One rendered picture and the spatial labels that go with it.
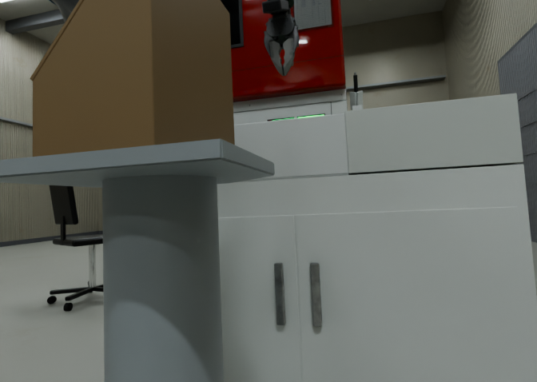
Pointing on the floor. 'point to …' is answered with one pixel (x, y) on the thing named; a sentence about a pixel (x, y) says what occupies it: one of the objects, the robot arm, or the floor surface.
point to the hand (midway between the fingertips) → (283, 69)
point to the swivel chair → (61, 212)
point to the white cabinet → (379, 278)
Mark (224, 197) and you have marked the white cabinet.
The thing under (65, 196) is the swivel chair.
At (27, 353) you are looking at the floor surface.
